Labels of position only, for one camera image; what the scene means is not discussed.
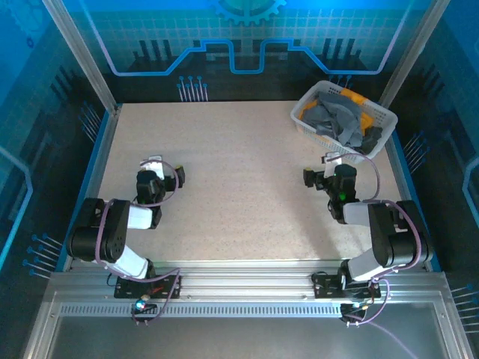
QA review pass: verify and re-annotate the grey t-shirt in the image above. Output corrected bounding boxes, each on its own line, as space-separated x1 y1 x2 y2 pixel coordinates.
301 106 338 138
317 90 370 149

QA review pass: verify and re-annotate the black t-shirt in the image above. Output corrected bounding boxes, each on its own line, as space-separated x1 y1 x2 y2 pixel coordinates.
359 125 384 155

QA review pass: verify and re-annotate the blue table edge strip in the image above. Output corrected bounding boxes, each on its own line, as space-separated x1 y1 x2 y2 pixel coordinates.
62 103 123 272

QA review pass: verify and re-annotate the white plastic laundry basket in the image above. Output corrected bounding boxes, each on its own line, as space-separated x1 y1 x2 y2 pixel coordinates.
290 79 399 166

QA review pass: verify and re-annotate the slotted metal strip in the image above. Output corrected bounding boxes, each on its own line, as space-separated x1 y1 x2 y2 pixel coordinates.
58 302 344 319

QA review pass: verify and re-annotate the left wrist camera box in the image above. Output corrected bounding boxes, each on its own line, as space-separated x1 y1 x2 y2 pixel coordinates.
139 154 165 181

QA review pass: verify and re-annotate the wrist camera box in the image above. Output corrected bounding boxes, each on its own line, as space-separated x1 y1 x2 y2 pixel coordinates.
321 150 343 177
139 154 165 181

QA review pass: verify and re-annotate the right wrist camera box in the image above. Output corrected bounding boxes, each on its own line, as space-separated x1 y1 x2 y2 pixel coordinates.
321 150 343 177

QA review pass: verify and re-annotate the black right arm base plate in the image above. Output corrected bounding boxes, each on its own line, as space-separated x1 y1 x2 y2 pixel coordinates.
311 271 383 300

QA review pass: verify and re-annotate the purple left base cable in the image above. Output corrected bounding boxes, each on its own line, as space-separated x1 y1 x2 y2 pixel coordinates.
129 266 182 327

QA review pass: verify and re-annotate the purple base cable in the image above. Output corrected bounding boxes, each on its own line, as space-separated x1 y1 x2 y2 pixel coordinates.
129 266 182 327
343 277 418 359

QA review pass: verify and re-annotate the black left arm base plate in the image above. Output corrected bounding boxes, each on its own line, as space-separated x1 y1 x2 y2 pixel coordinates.
113 274 183 301

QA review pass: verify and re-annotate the aluminium base frame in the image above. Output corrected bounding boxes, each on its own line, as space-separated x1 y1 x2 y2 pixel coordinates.
21 260 473 359

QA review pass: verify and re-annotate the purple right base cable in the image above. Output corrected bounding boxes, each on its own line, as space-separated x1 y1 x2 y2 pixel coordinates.
343 277 418 359

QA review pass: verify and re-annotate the aluminium frame post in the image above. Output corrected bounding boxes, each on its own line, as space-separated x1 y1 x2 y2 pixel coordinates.
41 0 123 115
376 0 451 108

